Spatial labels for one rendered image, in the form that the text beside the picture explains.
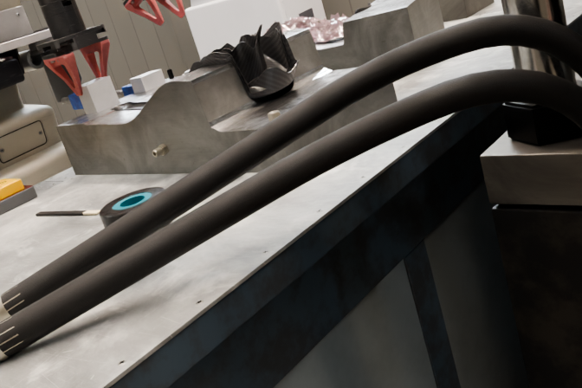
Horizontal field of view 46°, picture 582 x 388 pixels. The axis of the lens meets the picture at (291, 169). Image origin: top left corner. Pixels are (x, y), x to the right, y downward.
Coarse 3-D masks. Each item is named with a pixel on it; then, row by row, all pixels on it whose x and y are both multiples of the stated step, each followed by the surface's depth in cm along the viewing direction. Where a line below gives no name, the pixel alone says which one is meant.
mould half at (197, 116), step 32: (288, 32) 107; (224, 64) 94; (320, 64) 107; (128, 96) 124; (160, 96) 94; (192, 96) 90; (224, 96) 92; (288, 96) 98; (384, 96) 99; (64, 128) 113; (96, 128) 107; (128, 128) 102; (160, 128) 97; (192, 128) 92; (224, 128) 90; (256, 128) 85; (320, 128) 88; (96, 160) 111; (128, 160) 105; (160, 160) 100; (192, 160) 95
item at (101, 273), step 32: (224, 192) 61; (256, 192) 61; (192, 224) 60; (224, 224) 60; (128, 256) 59; (160, 256) 59; (64, 288) 58; (96, 288) 58; (32, 320) 57; (64, 320) 58; (0, 352) 57
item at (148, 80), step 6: (150, 72) 126; (156, 72) 125; (162, 72) 126; (132, 78) 125; (138, 78) 123; (144, 78) 123; (150, 78) 124; (156, 78) 125; (162, 78) 126; (132, 84) 125; (138, 84) 124; (144, 84) 123; (150, 84) 124; (156, 84) 125; (162, 84) 126; (120, 90) 132; (126, 90) 127; (132, 90) 126; (138, 90) 125; (144, 90) 123
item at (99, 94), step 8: (96, 80) 117; (104, 80) 117; (88, 88) 114; (96, 88) 116; (104, 88) 117; (112, 88) 118; (72, 96) 119; (80, 96) 117; (88, 96) 115; (96, 96) 116; (104, 96) 117; (112, 96) 118; (72, 104) 120; (80, 104) 118; (88, 104) 116; (96, 104) 116; (104, 104) 117; (112, 104) 118; (88, 112) 117; (96, 112) 116
